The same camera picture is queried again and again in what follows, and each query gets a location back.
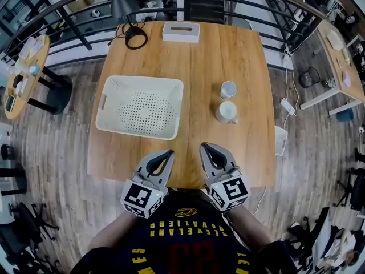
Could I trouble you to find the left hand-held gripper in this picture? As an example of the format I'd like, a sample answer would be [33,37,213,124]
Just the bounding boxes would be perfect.
[120,149,176,219]

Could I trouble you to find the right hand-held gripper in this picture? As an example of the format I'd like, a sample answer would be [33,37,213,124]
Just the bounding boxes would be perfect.
[198,142,252,212]

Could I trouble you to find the white mug with handle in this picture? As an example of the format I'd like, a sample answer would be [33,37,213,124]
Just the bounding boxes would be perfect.
[215,100,239,124]

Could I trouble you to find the white perforated plastic basket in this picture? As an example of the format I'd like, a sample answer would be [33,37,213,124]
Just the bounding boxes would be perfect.
[95,75,185,141]

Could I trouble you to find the white printed paper cup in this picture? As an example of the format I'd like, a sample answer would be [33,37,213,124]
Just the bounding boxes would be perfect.
[220,80,237,100]

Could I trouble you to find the person's left forearm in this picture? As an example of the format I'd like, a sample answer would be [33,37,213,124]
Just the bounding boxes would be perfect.
[88,209,137,251]

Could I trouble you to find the person's right forearm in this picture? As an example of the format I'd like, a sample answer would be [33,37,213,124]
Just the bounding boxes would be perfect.
[228,207,273,252]

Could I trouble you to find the white tissue box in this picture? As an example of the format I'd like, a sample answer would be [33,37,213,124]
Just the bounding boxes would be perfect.
[162,21,201,43]

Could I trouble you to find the small white perforated basket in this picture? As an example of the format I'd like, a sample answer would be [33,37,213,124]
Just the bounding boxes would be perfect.
[274,125,289,157]

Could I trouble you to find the person's dark jersey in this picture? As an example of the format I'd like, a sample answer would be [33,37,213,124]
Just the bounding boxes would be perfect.
[70,188,297,274]

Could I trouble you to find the white power strip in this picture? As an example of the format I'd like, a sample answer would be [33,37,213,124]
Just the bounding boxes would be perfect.
[280,97,297,116]

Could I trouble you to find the round wooden table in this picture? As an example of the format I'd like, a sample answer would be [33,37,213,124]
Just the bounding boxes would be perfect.
[3,34,72,120]

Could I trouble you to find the black mesh wastebasket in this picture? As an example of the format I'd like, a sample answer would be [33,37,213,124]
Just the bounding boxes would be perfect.
[298,66,321,88]

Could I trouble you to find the black computer monitor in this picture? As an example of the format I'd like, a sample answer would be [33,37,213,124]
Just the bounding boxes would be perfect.
[310,207,336,261]

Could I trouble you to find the teal bin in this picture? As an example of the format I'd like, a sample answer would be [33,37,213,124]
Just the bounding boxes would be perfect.
[336,107,354,123]

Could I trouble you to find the black office chair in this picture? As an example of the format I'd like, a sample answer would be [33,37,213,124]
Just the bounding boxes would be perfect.
[8,203,59,251]
[333,168,365,211]

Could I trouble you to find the black round container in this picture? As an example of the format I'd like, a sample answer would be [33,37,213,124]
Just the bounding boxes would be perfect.
[0,143,15,161]

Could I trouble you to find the wooden table with white legs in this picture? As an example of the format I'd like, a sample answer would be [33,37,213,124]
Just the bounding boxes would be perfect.
[299,20,365,115]

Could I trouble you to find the black staircase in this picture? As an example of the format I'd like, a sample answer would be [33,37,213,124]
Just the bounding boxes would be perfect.
[184,0,229,24]

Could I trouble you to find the black desk lamp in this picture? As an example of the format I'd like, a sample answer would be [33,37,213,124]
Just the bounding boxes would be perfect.
[107,0,148,50]

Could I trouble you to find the clear plastic container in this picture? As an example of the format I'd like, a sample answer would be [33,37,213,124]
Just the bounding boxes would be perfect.
[18,37,35,58]

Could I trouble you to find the black framed glass door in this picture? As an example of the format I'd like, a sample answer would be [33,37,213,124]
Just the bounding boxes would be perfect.
[0,0,49,28]

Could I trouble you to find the white cable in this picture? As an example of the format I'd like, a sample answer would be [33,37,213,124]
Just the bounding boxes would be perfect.
[252,50,300,216]

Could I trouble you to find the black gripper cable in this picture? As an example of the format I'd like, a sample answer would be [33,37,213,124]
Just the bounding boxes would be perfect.
[222,211,249,251]

